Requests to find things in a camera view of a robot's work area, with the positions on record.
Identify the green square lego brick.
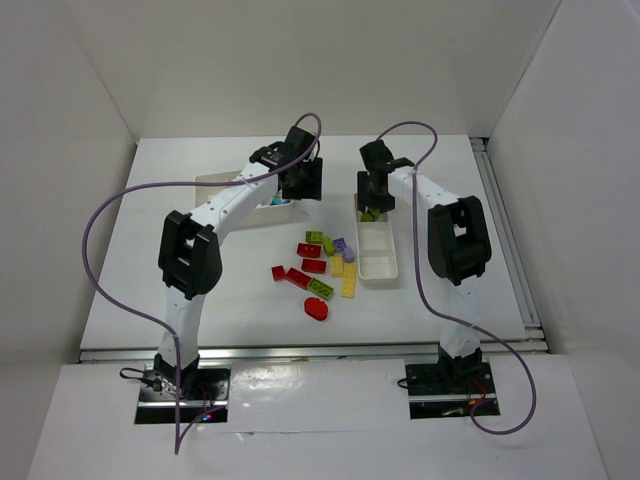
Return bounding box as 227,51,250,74
360,209,381,223

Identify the teal rounded printed lego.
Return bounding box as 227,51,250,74
270,195,291,206

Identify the small red lego brick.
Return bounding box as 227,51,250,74
271,265,286,281

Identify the red long lego brick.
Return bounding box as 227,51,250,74
285,268,313,290

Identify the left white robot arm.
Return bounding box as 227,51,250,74
154,126,323,393

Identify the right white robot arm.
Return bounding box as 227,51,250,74
356,140,492,393

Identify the green lego brick centre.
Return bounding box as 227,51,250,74
305,230,324,245

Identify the purple square lego brick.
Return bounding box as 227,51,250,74
332,238,347,253

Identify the right white divided container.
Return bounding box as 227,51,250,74
354,196,399,287

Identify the white divided container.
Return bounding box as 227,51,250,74
354,196,399,287
194,170,297,229

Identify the light purple small lego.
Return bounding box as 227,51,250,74
342,247,355,263

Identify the green sloped lego brick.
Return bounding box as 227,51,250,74
322,236,336,257

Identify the red sloped lego upper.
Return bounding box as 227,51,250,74
296,242,323,259

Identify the red sloped lego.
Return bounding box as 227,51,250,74
301,258,327,274
296,242,323,259

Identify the yellow square lego brick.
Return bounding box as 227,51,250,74
329,255,344,278

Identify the red sloped lego middle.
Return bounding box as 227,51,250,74
301,258,327,274

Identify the yellow long lego plate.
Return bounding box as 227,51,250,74
341,262,357,299

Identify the left white divided container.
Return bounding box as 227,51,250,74
194,170,297,229

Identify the green long lego brick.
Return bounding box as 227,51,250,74
307,277,334,300

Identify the red apple shaped lego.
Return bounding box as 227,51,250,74
303,297,329,322

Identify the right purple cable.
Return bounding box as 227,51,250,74
374,121,540,436

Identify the purple cable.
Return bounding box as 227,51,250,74
374,121,540,436
79,113,324,455

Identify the aluminium front rail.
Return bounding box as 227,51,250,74
77,339,551,365

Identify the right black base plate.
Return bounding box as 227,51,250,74
396,362,500,420

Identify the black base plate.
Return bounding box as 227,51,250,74
396,362,500,420
134,367,231,425

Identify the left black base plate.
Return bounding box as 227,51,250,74
134,367,231,425

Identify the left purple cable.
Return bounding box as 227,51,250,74
79,113,324,455

